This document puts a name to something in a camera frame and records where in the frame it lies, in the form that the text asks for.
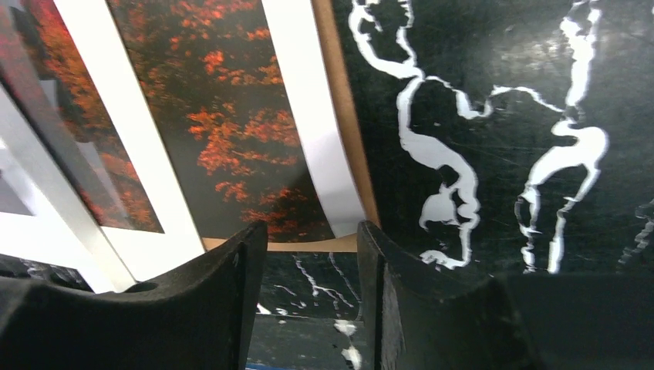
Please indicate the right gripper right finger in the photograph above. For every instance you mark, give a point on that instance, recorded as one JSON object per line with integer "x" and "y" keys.
{"x": 418, "y": 318}

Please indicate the white picture frame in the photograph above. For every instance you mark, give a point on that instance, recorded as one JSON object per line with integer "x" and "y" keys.
{"x": 45, "y": 220}

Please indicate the white photo mat board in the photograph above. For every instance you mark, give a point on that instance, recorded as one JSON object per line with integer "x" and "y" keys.
{"x": 66, "y": 68}

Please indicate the autumn forest photo print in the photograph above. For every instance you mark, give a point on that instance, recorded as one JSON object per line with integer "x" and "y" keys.
{"x": 166, "y": 42}

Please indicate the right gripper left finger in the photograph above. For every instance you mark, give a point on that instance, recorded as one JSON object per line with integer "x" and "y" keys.
{"x": 199, "y": 315}

